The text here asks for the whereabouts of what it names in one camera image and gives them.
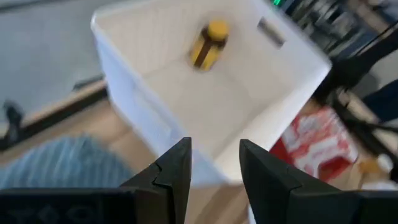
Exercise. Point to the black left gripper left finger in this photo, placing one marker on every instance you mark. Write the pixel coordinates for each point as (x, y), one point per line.
(174, 174)

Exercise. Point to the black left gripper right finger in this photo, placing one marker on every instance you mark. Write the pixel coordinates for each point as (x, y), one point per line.
(267, 186)

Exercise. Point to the red first aid kit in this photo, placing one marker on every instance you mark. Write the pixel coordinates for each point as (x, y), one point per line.
(314, 146)

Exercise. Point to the yellow-capped brown pill bottle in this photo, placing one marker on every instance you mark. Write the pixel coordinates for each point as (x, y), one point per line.
(208, 46)

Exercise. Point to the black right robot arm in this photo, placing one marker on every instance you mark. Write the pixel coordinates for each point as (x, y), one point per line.
(357, 68)

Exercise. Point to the white perforated plastic basket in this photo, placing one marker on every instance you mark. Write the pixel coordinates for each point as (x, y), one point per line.
(202, 109)

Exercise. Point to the blue patterned cloth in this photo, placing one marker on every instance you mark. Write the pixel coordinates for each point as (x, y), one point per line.
(62, 165)

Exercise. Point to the blue metal cart frame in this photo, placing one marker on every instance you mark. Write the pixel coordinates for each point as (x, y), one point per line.
(382, 99)

